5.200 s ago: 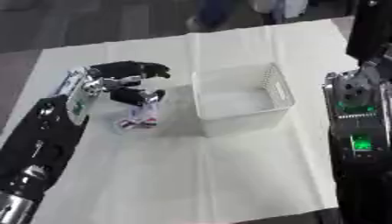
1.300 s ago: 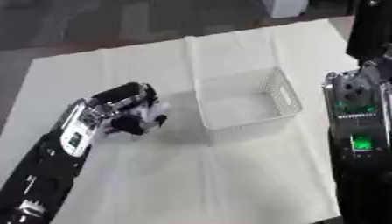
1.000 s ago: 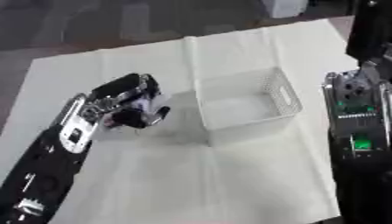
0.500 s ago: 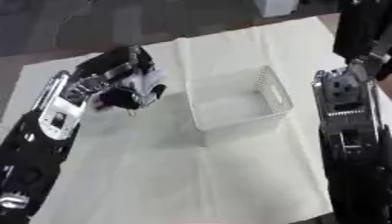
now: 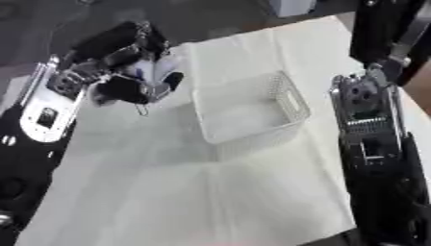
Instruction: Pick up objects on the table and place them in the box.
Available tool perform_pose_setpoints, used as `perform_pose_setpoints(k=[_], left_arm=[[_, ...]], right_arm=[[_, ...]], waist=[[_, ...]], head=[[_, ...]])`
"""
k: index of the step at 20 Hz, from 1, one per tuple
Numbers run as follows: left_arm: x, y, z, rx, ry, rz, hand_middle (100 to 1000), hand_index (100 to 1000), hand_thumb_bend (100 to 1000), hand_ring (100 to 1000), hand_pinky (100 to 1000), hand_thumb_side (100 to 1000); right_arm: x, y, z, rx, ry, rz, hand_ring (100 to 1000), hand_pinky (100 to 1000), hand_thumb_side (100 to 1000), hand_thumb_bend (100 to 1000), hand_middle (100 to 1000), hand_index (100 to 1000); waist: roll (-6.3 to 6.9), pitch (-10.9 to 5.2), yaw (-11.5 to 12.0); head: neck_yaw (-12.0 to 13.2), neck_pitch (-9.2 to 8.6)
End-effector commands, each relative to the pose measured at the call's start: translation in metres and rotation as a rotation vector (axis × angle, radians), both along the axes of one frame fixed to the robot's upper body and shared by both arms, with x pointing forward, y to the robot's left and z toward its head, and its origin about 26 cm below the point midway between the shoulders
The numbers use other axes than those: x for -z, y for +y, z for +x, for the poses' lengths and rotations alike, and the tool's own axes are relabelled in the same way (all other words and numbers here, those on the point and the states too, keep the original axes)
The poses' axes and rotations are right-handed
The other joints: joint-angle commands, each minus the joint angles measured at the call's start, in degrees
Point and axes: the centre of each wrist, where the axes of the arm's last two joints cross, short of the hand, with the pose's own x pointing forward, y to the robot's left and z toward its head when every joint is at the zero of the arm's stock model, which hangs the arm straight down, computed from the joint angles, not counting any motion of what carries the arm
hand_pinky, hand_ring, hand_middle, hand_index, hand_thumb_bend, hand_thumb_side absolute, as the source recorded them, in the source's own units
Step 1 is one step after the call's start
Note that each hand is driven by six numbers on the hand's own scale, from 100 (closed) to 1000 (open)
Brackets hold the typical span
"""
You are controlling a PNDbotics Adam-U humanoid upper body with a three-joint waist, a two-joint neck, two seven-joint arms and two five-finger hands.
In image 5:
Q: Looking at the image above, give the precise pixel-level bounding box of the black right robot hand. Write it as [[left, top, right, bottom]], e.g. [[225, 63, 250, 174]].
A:
[[348, 0, 431, 86]]

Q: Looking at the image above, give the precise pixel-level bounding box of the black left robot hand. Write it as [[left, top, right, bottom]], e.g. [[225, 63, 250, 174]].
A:
[[68, 20, 186, 106]]

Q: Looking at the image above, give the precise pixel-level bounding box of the white and blue soft toy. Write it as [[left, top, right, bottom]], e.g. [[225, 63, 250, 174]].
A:
[[88, 53, 186, 117]]

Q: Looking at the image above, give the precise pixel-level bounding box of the white boxy furniture piece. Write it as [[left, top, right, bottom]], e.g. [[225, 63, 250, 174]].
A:
[[266, 0, 320, 18]]

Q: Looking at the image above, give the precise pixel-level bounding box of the white pierced plastic basket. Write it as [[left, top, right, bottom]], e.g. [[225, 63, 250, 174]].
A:
[[190, 70, 314, 146]]

